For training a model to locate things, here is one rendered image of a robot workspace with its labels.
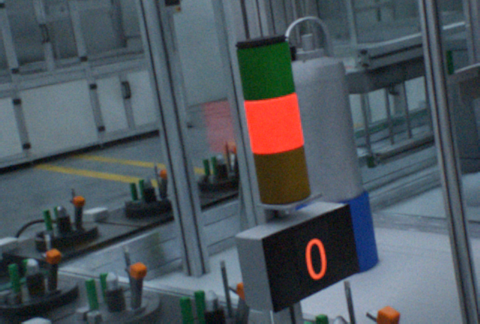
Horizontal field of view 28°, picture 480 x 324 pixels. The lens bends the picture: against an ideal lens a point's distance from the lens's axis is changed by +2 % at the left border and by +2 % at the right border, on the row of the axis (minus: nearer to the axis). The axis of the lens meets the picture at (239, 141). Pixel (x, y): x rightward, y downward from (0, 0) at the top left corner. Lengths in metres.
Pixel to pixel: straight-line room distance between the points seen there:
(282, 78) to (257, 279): 0.19
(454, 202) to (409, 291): 0.58
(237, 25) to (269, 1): 1.36
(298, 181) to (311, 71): 1.00
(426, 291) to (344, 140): 0.34
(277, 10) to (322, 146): 0.48
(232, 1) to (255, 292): 0.27
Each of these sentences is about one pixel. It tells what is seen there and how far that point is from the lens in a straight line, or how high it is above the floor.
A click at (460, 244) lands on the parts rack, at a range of 1.28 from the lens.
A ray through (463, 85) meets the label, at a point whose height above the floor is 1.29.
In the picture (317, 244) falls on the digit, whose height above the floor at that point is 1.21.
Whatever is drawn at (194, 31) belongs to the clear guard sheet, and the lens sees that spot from 0.86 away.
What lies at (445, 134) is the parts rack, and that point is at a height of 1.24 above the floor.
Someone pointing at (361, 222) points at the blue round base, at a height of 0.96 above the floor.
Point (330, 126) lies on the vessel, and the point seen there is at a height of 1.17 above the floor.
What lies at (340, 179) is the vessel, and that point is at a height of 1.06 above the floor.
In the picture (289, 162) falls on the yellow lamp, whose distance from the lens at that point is 0.87.
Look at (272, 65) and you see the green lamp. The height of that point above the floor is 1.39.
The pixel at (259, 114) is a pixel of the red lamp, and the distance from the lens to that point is 0.86.
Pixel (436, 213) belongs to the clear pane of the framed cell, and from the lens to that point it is 2.16.
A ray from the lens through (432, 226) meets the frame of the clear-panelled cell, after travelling 2.17.
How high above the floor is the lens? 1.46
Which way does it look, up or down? 9 degrees down
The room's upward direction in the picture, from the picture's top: 9 degrees counter-clockwise
